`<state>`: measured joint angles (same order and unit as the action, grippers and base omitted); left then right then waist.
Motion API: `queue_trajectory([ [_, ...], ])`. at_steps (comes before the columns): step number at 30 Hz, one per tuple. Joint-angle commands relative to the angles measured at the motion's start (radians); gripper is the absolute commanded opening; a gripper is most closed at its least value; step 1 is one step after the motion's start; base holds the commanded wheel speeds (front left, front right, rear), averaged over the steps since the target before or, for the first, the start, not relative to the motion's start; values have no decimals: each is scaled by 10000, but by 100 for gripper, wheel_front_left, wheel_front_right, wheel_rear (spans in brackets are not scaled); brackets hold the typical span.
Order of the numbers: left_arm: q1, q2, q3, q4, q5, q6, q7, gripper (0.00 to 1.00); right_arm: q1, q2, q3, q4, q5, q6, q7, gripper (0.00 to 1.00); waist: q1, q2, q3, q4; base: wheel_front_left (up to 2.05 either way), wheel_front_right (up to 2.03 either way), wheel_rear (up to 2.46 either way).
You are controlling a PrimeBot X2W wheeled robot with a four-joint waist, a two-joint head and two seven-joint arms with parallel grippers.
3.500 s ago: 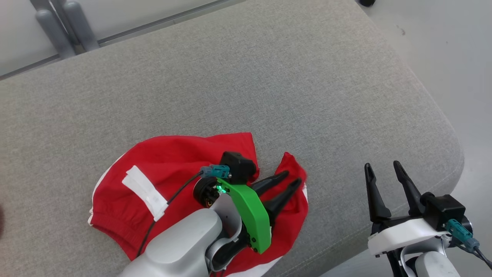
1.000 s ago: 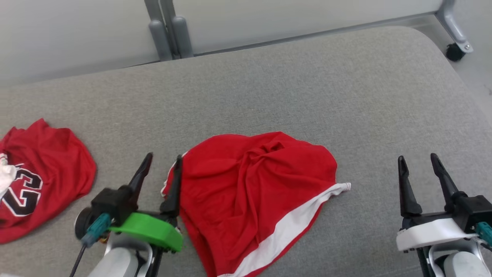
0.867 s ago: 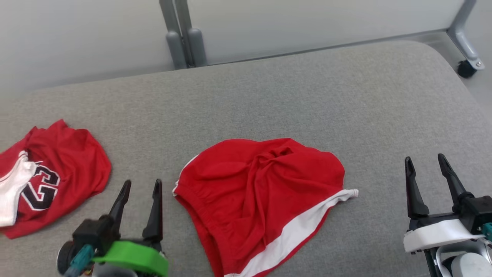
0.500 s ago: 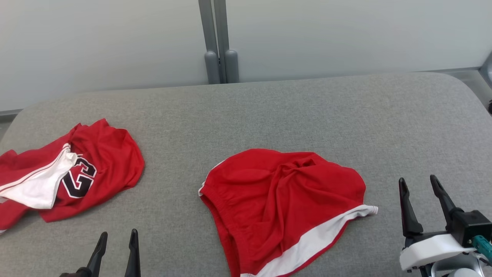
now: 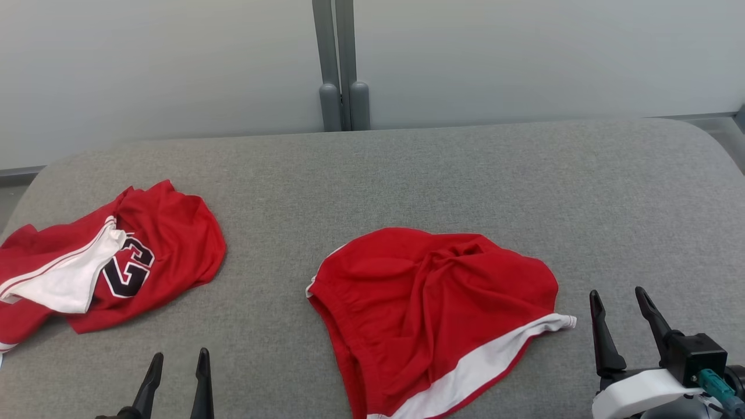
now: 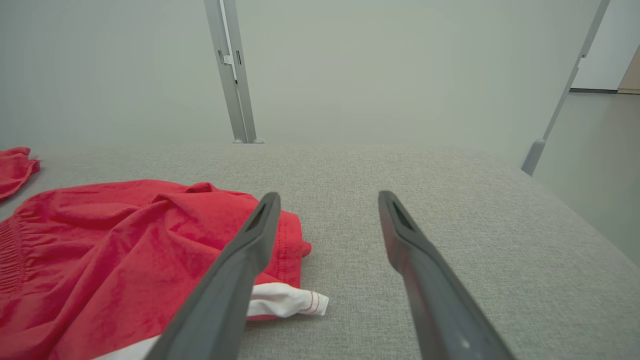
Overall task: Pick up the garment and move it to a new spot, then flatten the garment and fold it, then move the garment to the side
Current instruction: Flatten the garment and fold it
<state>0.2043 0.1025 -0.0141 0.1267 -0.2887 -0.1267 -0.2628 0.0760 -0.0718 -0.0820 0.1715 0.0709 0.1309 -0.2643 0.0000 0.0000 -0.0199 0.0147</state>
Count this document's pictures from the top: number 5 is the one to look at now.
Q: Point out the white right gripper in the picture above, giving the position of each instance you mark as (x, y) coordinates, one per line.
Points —
(634, 393)

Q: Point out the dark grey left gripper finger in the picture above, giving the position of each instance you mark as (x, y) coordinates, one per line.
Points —
(202, 396)
(148, 396)

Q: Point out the red number 23 basketball jersey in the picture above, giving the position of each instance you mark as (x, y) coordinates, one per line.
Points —
(174, 244)

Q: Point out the red shorts with white trim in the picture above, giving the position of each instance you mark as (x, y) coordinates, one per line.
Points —
(419, 308)

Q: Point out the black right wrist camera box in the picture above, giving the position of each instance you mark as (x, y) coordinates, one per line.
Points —
(698, 352)

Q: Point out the grey partition post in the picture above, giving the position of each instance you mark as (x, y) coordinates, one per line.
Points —
(327, 70)

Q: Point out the grey metal frame legs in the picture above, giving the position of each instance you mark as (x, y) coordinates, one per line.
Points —
(356, 70)

